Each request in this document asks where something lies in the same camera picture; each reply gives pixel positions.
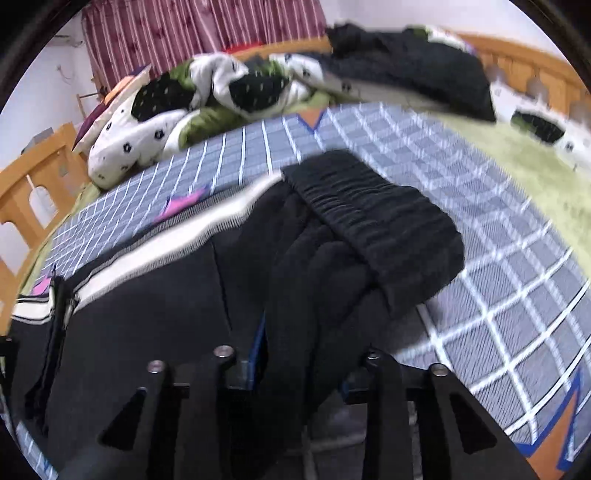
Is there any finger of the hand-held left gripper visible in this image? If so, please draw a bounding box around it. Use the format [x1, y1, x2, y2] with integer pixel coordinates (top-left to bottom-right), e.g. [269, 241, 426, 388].
[44, 276, 70, 337]

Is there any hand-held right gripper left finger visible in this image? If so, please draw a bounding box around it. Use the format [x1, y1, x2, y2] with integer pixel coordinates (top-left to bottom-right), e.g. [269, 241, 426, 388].
[60, 318, 269, 480]

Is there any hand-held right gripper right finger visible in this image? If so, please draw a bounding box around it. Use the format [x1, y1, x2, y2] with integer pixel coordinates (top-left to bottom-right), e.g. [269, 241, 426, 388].
[342, 352, 541, 480]

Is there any white flower print quilt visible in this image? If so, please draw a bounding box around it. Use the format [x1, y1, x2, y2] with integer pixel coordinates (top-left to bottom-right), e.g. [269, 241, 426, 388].
[88, 25, 476, 190]

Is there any purple patterned pillow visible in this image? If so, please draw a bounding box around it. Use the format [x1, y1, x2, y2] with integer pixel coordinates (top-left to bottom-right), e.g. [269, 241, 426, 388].
[71, 65, 153, 153]

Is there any wooden coat rack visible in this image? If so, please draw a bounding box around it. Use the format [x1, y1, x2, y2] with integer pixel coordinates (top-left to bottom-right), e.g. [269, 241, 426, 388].
[76, 90, 100, 121]

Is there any grey checked star bed sheet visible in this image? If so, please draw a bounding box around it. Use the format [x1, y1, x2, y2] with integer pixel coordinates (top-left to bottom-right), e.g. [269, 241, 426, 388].
[18, 102, 587, 480]

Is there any dark red striped curtain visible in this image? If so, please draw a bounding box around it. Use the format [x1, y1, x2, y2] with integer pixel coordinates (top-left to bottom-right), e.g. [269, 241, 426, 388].
[81, 0, 326, 90]

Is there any black padded jacket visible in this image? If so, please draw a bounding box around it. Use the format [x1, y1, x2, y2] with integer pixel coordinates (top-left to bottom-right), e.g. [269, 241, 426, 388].
[325, 23, 497, 123]

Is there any wooden bed frame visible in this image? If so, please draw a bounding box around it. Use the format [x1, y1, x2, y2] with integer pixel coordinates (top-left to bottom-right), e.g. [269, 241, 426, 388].
[0, 32, 591, 333]

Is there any thin wall cable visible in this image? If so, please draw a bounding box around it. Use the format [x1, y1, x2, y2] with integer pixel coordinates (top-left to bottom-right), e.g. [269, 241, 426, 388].
[55, 64, 78, 89]

